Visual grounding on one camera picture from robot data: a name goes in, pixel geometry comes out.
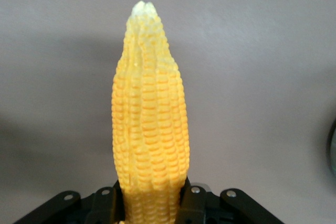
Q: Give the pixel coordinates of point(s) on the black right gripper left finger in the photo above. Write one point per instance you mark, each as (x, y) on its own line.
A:
(105, 205)

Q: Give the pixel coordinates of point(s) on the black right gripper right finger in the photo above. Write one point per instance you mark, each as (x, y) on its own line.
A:
(193, 203)

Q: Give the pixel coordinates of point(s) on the yellow corn cob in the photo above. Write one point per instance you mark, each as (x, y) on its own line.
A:
(151, 119)

